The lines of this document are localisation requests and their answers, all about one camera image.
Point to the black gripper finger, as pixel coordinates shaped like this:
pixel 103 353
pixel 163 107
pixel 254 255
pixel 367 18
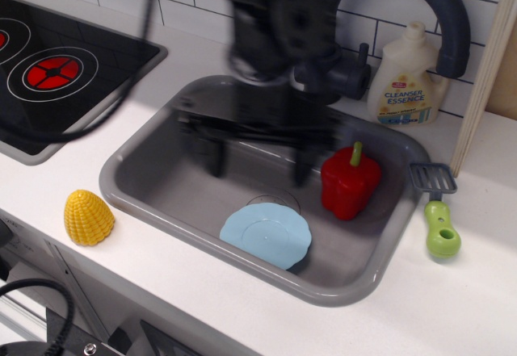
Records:
pixel 302 166
pixel 215 157

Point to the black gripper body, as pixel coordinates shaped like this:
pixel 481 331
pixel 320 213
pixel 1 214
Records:
pixel 273 115

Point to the green handled grey spatula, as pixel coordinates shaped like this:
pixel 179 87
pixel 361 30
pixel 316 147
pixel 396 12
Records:
pixel 436 179

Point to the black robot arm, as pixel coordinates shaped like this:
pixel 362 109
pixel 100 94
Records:
pixel 272 37

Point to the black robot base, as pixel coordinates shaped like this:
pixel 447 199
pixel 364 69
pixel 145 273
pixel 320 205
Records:
pixel 63 336

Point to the grey sink basin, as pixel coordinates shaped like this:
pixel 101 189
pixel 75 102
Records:
pixel 159 176

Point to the light blue plate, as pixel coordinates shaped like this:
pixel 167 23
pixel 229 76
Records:
pixel 271 232

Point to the red toy bell pepper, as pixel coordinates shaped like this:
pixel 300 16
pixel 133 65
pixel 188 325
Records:
pixel 349 179

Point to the dark grey faucet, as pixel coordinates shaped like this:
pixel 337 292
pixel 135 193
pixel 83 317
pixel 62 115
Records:
pixel 335 74

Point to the white cleanser bottle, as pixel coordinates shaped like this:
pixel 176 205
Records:
pixel 402 92

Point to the yellow toy corn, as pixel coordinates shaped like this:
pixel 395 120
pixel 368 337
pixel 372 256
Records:
pixel 87 218

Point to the black toy stove top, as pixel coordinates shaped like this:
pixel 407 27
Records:
pixel 60 73

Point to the light wooden side panel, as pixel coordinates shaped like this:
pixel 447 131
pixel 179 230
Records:
pixel 491 60

